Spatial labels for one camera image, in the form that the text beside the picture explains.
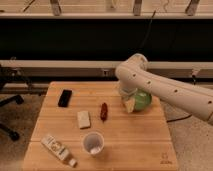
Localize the green bowl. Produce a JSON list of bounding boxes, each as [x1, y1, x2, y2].
[[134, 89, 152, 111]]

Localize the black office chair base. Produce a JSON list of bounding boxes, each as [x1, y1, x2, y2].
[[0, 64, 25, 142]]

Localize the black phone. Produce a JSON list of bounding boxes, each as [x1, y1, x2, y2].
[[58, 90, 72, 107]]

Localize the white labelled bottle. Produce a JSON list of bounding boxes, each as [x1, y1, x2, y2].
[[41, 134, 77, 167]]

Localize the white rectangular block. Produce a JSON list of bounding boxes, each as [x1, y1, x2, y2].
[[77, 111, 91, 129]]

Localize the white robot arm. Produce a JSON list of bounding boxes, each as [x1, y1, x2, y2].
[[115, 53, 213, 125]]

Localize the black hanging cable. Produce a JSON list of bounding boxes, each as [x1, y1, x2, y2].
[[139, 9, 157, 54]]

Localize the black cable on floor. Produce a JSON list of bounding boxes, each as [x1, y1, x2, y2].
[[166, 113, 193, 124]]

